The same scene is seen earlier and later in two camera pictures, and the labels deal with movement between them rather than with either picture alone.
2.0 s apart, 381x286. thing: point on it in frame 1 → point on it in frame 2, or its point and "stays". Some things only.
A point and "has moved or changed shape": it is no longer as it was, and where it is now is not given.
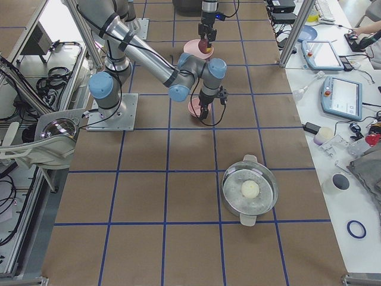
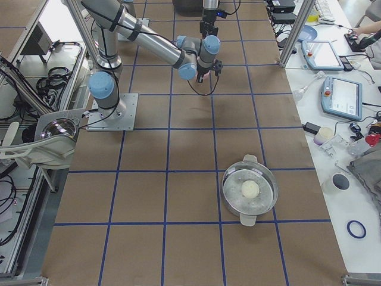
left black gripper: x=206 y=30 stays
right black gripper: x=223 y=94 → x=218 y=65
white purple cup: x=324 y=134 stays
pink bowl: x=196 y=106 has moved or changed shape
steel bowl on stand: x=59 y=126 stays
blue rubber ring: x=353 y=235 stays
